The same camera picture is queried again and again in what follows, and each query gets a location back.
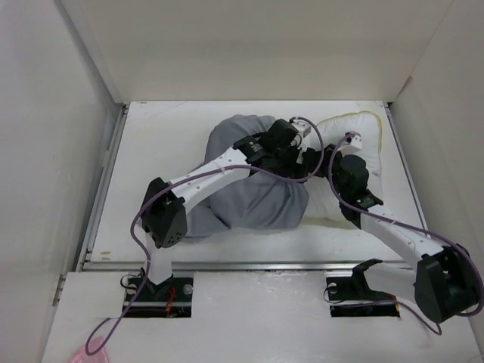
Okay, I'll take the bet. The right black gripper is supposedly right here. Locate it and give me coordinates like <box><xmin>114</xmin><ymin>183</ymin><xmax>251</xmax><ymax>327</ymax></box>
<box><xmin>308</xmin><ymin>143</ymin><xmax>347</xmax><ymax>199</ymax></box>

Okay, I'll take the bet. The white pillow yellow edge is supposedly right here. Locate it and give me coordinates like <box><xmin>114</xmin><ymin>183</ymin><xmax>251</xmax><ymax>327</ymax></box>
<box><xmin>302</xmin><ymin>111</ymin><xmax>383</xmax><ymax>223</ymax></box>

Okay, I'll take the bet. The grey pillowcase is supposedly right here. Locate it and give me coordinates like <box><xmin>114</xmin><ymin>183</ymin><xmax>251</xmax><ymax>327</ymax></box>
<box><xmin>183</xmin><ymin>115</ymin><xmax>309</xmax><ymax>242</ymax></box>

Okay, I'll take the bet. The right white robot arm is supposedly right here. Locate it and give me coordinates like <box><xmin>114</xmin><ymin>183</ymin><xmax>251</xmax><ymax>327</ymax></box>
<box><xmin>324</xmin><ymin>144</ymin><xmax>483</xmax><ymax>324</ymax></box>

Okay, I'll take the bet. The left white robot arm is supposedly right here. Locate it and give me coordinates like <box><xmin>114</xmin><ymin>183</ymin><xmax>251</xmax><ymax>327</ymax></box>
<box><xmin>139</xmin><ymin>115</ymin><xmax>323</xmax><ymax>300</ymax></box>

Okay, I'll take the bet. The pink cloth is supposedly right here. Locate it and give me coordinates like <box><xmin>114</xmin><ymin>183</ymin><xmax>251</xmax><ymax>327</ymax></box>
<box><xmin>70</xmin><ymin>334</ymin><xmax>113</xmax><ymax>363</ymax></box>

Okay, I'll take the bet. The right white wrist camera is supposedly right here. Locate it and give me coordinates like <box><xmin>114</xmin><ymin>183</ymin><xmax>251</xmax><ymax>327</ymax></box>
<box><xmin>340</xmin><ymin>131</ymin><xmax>363</xmax><ymax>154</ymax></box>

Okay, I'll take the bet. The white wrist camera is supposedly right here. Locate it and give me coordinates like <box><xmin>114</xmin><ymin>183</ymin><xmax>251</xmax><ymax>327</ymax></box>
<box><xmin>289</xmin><ymin>119</ymin><xmax>312</xmax><ymax>139</ymax></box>
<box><xmin>340</xmin><ymin>131</ymin><xmax>363</xmax><ymax>154</ymax></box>

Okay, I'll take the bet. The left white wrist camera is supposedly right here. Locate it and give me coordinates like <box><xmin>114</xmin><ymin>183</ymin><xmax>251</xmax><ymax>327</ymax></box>
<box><xmin>289</xmin><ymin>119</ymin><xmax>312</xmax><ymax>139</ymax></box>

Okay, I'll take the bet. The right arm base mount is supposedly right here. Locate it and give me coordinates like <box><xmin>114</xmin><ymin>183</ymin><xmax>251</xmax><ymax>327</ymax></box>
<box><xmin>324</xmin><ymin>259</ymin><xmax>400</xmax><ymax>318</ymax></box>

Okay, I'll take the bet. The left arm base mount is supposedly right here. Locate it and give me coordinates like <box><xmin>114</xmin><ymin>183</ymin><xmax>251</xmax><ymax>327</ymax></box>
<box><xmin>120</xmin><ymin>269</ymin><xmax>194</xmax><ymax>318</ymax></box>

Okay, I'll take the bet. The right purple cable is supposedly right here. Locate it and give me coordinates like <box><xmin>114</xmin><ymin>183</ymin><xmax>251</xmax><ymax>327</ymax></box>
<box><xmin>327</xmin><ymin>132</ymin><xmax>477</xmax><ymax>337</ymax></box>

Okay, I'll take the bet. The purple cable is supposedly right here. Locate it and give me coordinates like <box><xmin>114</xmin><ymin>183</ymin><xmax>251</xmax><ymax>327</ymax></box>
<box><xmin>86</xmin><ymin>116</ymin><xmax>324</xmax><ymax>355</ymax></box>
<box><xmin>327</xmin><ymin>132</ymin><xmax>477</xmax><ymax>337</ymax></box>

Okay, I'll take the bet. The metal rail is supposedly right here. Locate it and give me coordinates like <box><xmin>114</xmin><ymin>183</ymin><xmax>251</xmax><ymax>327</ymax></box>
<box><xmin>78</xmin><ymin>261</ymin><xmax>361</xmax><ymax>271</ymax></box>

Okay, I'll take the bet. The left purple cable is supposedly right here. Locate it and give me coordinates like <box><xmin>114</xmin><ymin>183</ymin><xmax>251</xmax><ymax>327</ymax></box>
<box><xmin>86</xmin><ymin>116</ymin><xmax>324</xmax><ymax>355</ymax></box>

